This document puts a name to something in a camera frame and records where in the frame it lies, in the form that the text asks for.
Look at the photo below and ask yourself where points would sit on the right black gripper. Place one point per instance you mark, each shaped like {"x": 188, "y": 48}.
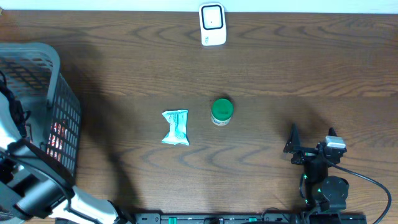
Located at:
{"x": 293, "y": 145}

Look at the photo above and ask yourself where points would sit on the green lid jar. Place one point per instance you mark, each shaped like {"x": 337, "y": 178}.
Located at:
{"x": 221, "y": 112}

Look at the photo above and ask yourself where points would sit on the teal white wipes packet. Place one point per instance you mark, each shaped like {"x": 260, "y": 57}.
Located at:
{"x": 177, "y": 134}

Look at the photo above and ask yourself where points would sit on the orange red candy bar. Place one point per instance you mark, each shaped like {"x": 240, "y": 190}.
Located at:
{"x": 56, "y": 141}

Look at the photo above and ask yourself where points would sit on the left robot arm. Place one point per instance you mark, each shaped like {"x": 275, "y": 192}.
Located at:
{"x": 38, "y": 150}

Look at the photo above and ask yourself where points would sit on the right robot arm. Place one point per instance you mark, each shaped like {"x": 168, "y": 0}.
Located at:
{"x": 324, "y": 195}

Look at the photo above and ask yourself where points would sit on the white barcode scanner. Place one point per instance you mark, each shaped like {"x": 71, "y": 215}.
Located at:
{"x": 212, "y": 24}

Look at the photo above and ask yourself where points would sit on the grey plastic mesh basket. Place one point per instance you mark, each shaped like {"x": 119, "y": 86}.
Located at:
{"x": 32, "y": 73}

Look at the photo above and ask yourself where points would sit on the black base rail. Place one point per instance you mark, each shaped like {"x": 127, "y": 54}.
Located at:
{"x": 273, "y": 217}

